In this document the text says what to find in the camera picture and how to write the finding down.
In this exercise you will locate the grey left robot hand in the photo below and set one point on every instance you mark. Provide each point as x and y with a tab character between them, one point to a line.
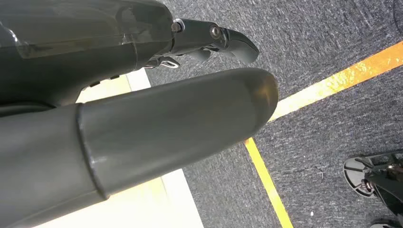
132	126

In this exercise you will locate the pale wooden desk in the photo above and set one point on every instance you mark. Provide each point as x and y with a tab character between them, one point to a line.
135	201

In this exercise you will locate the yellow floor tape line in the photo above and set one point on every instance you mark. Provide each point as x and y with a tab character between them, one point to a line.
340	78
267	182

